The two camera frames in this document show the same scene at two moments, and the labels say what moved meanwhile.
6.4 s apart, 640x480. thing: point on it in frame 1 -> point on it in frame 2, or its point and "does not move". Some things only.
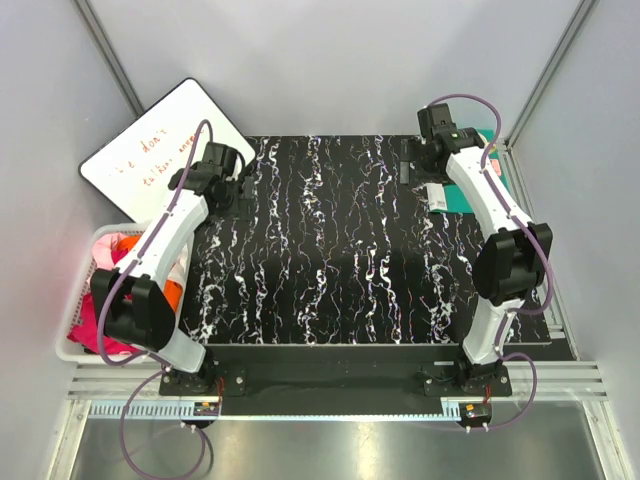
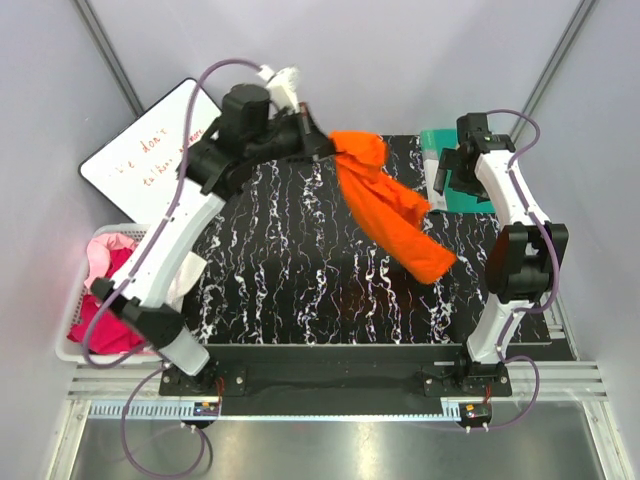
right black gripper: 411,151 -> 448,162
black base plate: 335,372 does not move
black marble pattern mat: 330,245 does not move
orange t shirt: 173,289 -> 390,211
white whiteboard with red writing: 134,170 does not move
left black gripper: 241,208 -> 314,144
